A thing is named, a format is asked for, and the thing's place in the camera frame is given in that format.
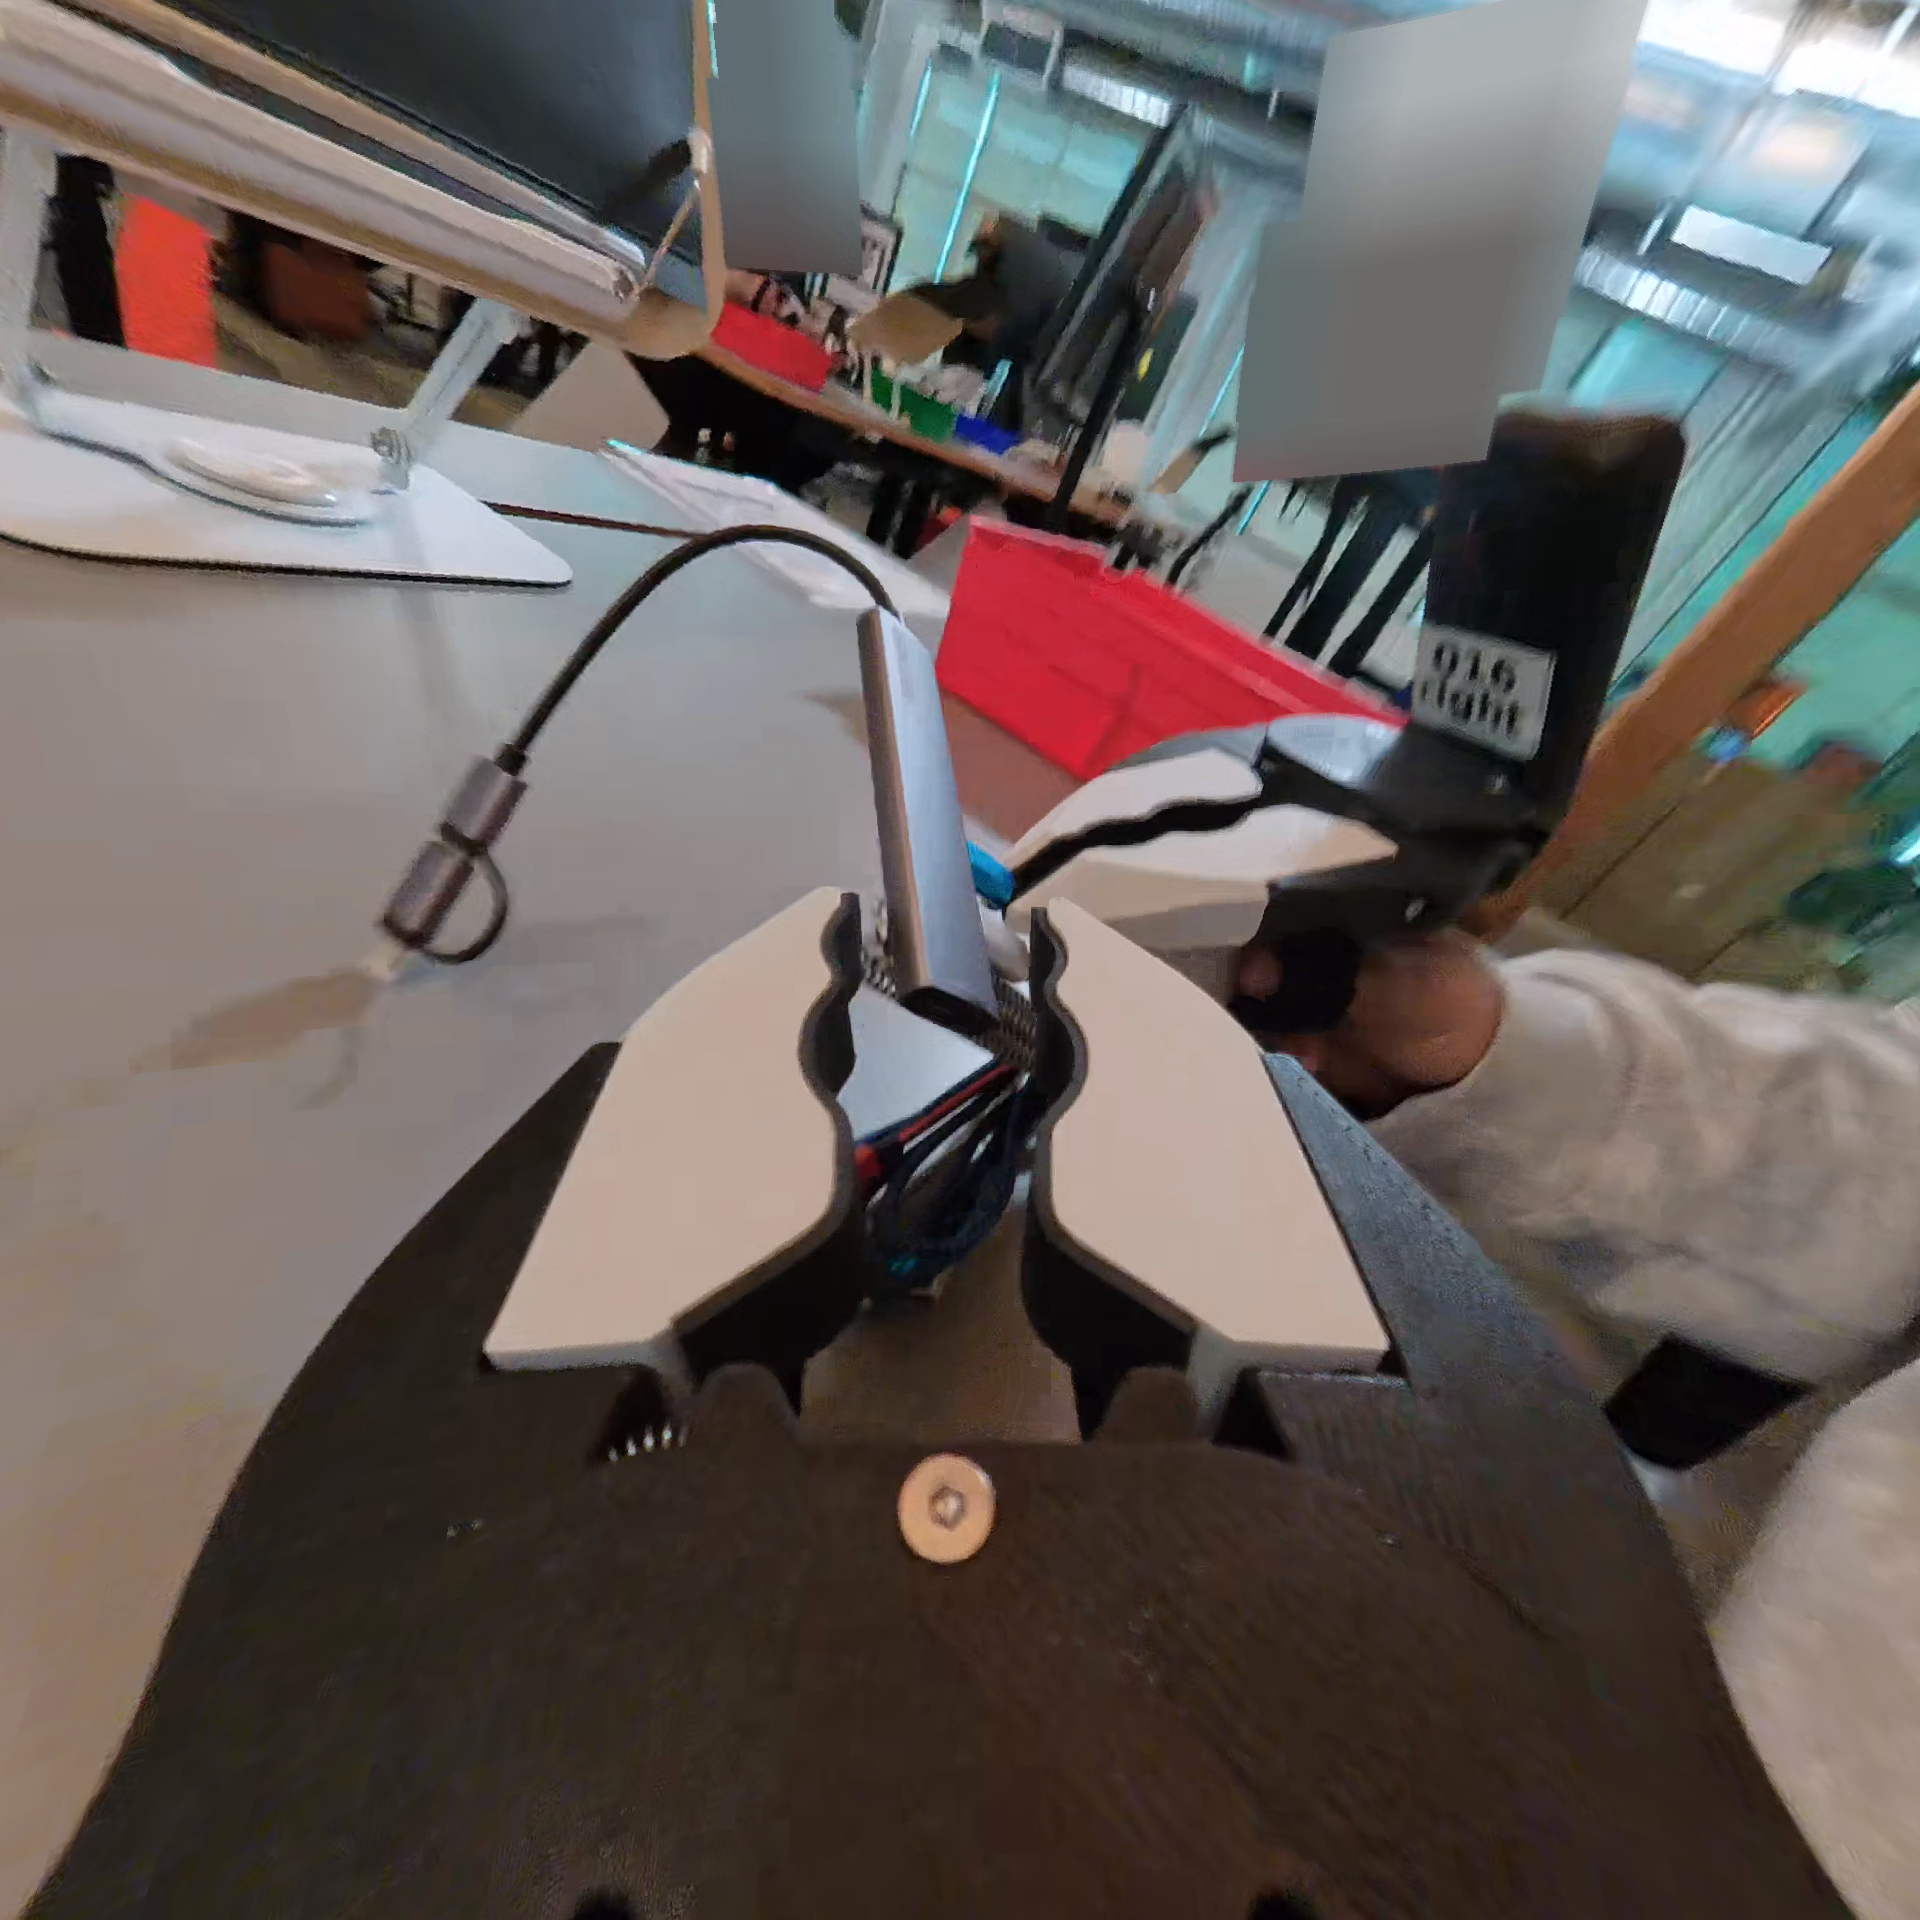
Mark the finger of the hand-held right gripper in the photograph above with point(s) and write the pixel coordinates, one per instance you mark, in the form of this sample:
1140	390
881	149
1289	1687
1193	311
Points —
1156	786
1200	886

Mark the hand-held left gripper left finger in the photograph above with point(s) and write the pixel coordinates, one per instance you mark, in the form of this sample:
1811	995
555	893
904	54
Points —
676	1170

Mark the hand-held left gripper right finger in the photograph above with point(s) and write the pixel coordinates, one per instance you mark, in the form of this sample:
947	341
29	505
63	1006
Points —
1200	1170

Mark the grey usb hub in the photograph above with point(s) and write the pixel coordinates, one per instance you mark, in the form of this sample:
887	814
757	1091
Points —
917	781

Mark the person's right hand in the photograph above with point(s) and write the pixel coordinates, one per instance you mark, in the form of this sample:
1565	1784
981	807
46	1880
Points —
1417	1019

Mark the red plastic bin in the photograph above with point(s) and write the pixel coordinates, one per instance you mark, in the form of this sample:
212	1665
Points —
1110	645

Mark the small blue bin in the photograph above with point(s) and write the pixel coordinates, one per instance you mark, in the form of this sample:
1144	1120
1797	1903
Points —
985	432

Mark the wooden edged desk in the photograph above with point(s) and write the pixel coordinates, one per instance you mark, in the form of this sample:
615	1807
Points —
931	434

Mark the small green bin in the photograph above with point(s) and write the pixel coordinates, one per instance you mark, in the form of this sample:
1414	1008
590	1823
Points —
912	405

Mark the laminated paper sheet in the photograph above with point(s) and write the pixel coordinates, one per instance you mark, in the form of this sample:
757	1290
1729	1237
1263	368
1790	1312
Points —
781	523

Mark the small red bin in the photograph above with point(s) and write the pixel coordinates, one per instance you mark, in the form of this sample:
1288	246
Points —
773	346

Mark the silver laptop stand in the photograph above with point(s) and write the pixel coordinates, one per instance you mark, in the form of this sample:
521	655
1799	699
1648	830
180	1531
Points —
301	510

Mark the dark laptop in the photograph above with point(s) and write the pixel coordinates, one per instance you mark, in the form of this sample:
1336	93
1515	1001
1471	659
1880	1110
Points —
451	90

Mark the wooden frame beam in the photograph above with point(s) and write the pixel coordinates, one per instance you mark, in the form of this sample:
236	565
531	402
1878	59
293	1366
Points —
1724	661

